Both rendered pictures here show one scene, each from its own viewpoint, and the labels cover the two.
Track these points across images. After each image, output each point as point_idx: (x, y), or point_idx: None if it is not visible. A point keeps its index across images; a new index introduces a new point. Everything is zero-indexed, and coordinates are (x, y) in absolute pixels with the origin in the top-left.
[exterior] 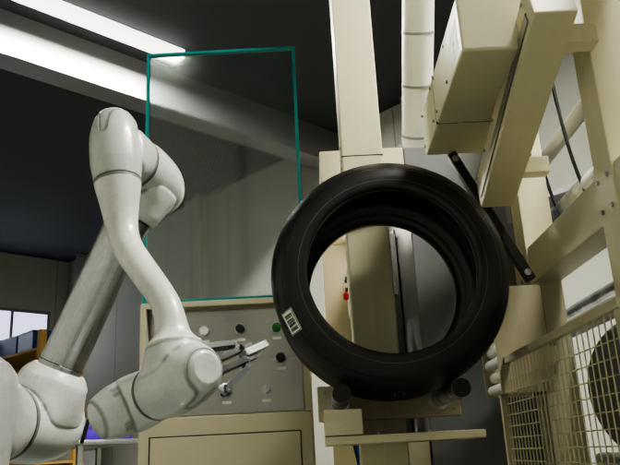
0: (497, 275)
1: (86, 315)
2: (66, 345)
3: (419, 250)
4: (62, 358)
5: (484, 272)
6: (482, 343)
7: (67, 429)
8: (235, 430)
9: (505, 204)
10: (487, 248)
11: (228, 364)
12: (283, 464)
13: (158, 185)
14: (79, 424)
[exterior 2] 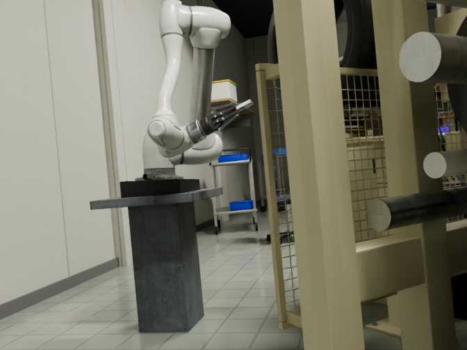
0: (360, 26)
1: (194, 99)
2: (192, 114)
3: None
4: (192, 120)
5: (351, 27)
6: (357, 78)
7: (203, 149)
8: (347, 137)
9: None
10: (354, 7)
11: (224, 117)
12: (370, 155)
13: (199, 29)
14: (212, 146)
